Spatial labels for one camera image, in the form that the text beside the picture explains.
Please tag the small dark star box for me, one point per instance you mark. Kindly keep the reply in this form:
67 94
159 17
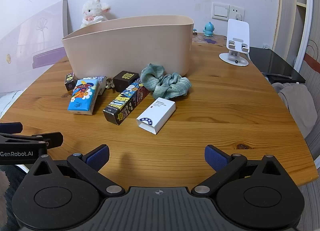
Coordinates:
70 81

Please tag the white patterned packet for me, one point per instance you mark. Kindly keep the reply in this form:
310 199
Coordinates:
102 83

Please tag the cream wardrobe frame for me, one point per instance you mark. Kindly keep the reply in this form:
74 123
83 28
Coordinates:
292 8

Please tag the long cartoon printed box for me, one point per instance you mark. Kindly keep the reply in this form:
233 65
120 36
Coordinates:
123 102

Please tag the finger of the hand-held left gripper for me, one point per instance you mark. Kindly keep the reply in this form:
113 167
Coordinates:
11 127
53 139

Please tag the pink and white headboard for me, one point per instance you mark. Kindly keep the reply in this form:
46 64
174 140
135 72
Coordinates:
30 41

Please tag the striped upholstered chair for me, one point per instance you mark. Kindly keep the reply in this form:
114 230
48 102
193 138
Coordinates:
313 71

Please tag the grey cloth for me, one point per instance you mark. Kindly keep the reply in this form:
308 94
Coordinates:
297 106

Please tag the floral table mat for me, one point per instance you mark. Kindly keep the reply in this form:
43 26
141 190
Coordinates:
207 39

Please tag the white charger plug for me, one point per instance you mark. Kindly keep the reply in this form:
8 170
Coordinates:
238 16

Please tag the black tablet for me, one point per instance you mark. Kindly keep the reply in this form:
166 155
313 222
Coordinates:
272 63

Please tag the white wall switch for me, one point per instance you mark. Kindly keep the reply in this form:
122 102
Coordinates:
220 10

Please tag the dark brown square box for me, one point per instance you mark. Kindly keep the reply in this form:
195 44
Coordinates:
125 79

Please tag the white cardboard box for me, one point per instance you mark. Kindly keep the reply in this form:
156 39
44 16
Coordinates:
157 114

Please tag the white wall socket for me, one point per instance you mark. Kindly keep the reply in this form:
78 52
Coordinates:
237 9

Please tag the white plush sheep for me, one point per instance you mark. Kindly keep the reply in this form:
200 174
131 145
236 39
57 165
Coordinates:
93 11

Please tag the gold tissue packet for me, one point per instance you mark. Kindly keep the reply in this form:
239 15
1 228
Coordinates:
98 18

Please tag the blue cartoon figurine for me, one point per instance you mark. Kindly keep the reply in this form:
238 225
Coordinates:
209 29

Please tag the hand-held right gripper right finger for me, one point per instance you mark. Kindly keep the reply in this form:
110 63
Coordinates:
215 157

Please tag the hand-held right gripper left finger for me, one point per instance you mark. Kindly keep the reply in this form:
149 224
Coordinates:
98 157

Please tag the green checked scrunchie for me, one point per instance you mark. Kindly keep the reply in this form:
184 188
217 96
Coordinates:
167 84

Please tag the beige plastic storage bin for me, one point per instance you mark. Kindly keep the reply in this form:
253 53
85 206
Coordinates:
130 46

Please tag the white phone stand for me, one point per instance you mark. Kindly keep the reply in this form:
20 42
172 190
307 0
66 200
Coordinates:
237 33

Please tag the blue cartoon tissue pack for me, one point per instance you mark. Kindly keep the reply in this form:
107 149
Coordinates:
83 96

